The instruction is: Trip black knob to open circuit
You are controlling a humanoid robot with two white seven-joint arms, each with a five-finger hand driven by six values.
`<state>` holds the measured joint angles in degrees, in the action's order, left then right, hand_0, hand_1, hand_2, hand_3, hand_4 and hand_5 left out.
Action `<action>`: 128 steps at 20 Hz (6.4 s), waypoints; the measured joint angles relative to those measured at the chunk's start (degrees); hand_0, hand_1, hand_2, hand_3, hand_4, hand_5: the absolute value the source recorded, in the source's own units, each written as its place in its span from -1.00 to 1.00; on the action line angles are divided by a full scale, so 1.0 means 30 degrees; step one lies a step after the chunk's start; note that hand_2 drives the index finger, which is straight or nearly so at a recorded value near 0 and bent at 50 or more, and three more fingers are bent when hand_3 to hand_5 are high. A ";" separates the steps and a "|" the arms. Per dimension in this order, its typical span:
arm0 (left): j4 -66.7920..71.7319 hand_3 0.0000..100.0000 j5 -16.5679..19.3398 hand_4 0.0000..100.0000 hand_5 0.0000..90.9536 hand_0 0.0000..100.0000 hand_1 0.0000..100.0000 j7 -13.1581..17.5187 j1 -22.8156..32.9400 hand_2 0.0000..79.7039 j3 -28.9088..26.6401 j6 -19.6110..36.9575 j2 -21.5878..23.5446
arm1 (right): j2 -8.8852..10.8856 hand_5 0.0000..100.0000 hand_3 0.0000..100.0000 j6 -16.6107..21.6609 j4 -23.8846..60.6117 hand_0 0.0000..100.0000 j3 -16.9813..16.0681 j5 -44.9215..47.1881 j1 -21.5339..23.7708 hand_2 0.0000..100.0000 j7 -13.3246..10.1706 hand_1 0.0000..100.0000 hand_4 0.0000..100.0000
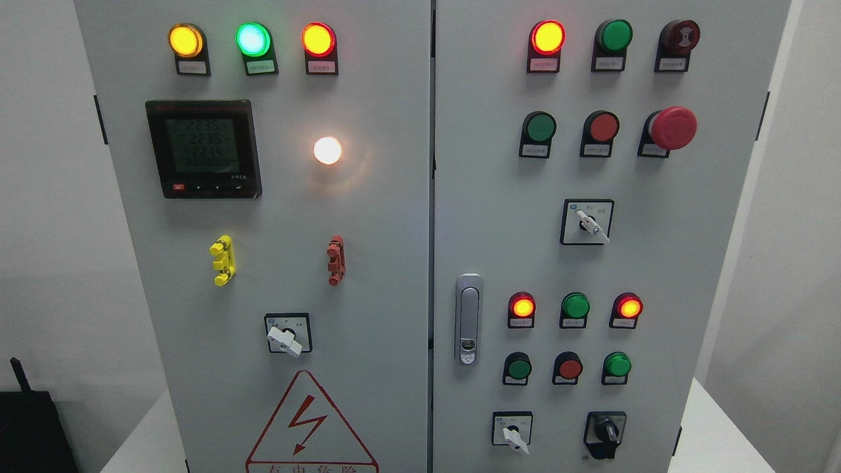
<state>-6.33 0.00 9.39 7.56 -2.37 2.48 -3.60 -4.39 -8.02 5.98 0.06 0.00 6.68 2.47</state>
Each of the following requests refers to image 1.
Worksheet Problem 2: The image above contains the dark red buzzer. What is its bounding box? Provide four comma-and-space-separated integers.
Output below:
654, 19, 700, 73

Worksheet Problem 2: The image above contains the red lit lamp right top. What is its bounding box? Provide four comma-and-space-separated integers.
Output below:
526, 19, 566, 73

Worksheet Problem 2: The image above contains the yellow indicator lamp top left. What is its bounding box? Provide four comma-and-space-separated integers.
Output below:
168, 23, 211, 77

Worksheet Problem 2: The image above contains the red push button upper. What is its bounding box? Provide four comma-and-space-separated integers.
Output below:
579, 110, 621, 158

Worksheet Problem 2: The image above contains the white selector switch bottom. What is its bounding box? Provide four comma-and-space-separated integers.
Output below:
491, 411, 534, 455

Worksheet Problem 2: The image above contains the right grey cabinet door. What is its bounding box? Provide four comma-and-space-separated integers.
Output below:
430, 1, 791, 472

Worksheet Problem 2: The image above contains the black rotary knob switch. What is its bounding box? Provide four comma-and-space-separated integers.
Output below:
583, 411, 627, 460

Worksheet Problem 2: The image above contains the green lit indicator lamp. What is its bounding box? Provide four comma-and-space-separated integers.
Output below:
235, 22, 279, 77

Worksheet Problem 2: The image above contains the red lit lamp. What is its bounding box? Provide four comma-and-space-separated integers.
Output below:
507, 291, 537, 328
526, 19, 566, 73

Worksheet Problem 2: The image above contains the red push button lower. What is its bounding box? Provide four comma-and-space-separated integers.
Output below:
552, 351, 583, 384

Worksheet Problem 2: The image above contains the green lamp lower middle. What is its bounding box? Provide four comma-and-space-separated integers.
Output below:
559, 292, 591, 329

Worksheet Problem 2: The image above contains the red lit lamp left door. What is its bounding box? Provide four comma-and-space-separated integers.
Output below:
301, 22, 338, 76

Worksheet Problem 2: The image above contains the white selector switch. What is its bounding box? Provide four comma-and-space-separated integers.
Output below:
560, 200, 614, 246
491, 411, 534, 455

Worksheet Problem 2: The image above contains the green push button lower left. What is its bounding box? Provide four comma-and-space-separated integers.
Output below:
502, 352, 534, 386

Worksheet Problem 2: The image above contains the red high voltage warning sticker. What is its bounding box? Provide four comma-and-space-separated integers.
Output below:
244, 369, 380, 472

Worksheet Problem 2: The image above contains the red lit lamp lower left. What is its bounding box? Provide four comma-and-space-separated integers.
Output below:
507, 291, 537, 328

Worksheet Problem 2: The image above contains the grey cabinet door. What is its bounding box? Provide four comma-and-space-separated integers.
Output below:
75, 1, 432, 472
430, 1, 791, 472

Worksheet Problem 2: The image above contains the green lamp right top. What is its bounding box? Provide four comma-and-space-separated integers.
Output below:
591, 18, 633, 73

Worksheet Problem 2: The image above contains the silver door lock handle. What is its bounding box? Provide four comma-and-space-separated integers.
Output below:
454, 273, 484, 366

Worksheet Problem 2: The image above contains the black box with antenna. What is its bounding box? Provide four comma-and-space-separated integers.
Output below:
1, 357, 78, 472

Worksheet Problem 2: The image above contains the green push button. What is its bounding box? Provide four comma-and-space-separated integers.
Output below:
518, 110, 558, 159
502, 352, 534, 386
601, 352, 633, 386

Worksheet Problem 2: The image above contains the red push button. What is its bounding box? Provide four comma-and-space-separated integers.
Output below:
552, 351, 583, 384
579, 110, 621, 158

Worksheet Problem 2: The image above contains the white selector switch upper right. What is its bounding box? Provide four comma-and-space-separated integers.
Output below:
560, 200, 614, 246

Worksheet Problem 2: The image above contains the red lamp lower right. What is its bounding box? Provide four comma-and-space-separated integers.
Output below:
609, 292, 644, 329

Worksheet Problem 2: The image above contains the green push button lower right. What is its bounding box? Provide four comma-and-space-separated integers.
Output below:
601, 352, 633, 386

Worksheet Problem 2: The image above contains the red emergency stop mushroom button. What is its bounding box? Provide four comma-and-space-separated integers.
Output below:
637, 106, 698, 158

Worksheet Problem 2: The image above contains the white selector switch left door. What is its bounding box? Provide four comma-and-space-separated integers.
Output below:
264, 313, 313, 357

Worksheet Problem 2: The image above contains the black digital power meter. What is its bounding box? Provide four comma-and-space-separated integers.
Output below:
145, 99, 262, 200

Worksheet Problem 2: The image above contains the green push button upper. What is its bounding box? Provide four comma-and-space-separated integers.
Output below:
518, 110, 558, 159

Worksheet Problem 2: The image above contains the white lit indicator lamp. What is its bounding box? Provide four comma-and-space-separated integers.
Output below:
313, 137, 343, 166

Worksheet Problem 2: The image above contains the left grey cabinet door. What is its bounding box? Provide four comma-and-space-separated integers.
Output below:
75, 1, 432, 472

